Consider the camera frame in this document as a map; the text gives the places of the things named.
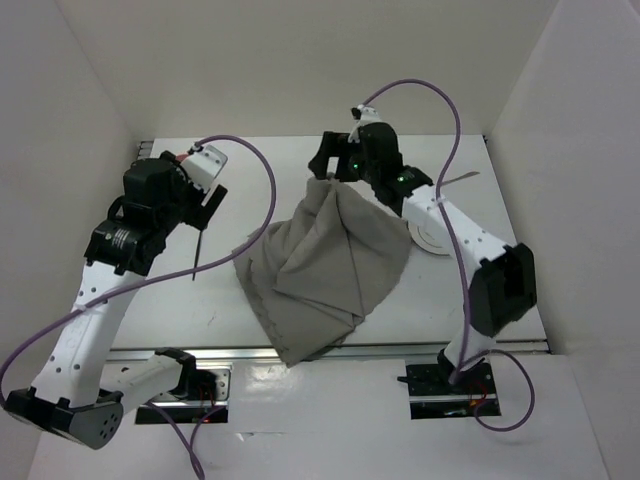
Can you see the grey table knife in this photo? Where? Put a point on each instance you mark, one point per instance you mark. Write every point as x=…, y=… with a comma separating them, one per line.
x=465, y=176

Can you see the dark metal fork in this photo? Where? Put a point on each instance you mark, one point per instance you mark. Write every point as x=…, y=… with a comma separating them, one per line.
x=197, y=254

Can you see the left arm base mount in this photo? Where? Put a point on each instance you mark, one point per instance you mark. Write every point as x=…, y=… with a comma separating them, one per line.
x=182, y=400

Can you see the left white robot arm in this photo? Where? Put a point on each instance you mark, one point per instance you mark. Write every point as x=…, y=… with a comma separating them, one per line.
x=71, y=397

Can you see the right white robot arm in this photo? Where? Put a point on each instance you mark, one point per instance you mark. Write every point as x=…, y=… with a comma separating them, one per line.
x=498, y=279

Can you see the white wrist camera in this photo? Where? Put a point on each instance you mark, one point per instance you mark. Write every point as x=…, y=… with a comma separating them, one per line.
x=203, y=165
x=362, y=115

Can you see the grey cloth placemat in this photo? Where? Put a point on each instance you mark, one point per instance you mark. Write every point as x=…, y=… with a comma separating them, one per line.
x=313, y=279

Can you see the white patterned plate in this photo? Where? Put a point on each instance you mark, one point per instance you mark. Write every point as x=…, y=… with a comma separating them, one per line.
x=426, y=242

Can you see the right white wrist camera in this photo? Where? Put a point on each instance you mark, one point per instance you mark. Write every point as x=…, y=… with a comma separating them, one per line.
x=362, y=115

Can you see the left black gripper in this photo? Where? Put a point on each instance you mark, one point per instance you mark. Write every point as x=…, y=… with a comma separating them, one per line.
x=211, y=205

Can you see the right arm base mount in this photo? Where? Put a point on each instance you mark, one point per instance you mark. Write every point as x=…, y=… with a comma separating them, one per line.
x=432, y=397

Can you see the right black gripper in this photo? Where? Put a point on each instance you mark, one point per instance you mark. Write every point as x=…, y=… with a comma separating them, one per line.
x=332, y=145

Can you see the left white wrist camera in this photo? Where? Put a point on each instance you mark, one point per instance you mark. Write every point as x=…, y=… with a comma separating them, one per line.
x=203, y=165

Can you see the aluminium front rail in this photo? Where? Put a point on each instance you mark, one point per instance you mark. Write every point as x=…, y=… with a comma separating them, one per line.
x=228, y=354

